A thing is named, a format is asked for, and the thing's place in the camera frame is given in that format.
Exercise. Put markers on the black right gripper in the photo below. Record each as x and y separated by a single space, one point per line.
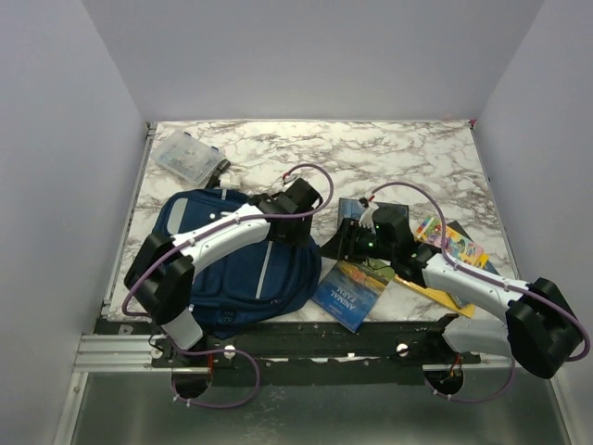
339 247

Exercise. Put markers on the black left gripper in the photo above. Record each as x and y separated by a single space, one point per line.
298 235

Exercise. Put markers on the navy blue student backpack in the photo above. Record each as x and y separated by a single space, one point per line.
251 285

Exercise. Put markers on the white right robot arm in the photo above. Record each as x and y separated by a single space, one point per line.
530 322

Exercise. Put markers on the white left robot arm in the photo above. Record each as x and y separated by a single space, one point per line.
162 274

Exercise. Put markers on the Nineteen Eighty-Four book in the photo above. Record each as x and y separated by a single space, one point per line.
351 208

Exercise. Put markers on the Animal Farm book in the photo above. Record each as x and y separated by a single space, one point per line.
348 292

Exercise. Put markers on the white cylindrical object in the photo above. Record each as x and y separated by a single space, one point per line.
230 181

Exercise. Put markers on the yellow notebook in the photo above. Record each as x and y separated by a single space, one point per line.
444 299

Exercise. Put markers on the colourful children's book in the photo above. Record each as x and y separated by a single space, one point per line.
459 246

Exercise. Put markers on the clear plastic organiser box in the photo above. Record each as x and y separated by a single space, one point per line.
188 158

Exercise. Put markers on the black mounting base plate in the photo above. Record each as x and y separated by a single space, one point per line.
306 354

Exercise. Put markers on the aluminium extrusion rail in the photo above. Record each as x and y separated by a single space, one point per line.
133 354

